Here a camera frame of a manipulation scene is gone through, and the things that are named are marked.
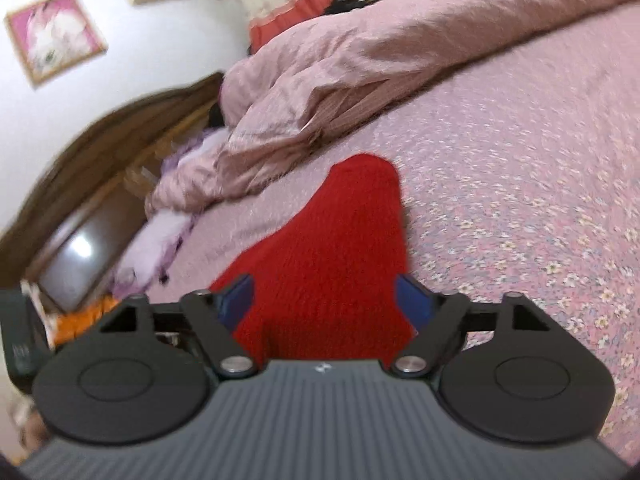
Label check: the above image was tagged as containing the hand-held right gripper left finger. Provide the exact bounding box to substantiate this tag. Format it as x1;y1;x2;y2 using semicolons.
97;274;258;378

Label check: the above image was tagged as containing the lavender pillow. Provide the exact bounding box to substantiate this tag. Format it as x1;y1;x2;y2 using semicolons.
111;205;198;301
161;127;233;173

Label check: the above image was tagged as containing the red knit sweater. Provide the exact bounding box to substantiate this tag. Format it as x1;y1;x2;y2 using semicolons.
209;154;418;363

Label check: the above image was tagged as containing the pink duvet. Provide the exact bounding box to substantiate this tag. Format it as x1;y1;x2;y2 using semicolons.
145;0;640;213

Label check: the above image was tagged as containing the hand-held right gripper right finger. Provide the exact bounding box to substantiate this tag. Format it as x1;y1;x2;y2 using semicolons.
390;274;553;378

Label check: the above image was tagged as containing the white curtain with red trim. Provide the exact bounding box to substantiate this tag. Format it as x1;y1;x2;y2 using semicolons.
220;0;401;53

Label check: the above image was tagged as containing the wooden headboard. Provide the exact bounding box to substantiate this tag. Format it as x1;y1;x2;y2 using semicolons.
0;71;226;311

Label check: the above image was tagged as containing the framed pink picture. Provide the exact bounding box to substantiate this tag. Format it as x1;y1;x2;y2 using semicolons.
4;0;109;90

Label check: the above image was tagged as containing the pink floral bedsheet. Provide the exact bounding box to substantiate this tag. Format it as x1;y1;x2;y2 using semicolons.
145;2;640;466

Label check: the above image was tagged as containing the orange pouch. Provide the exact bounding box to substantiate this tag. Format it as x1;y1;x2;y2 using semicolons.
50;295;121;348

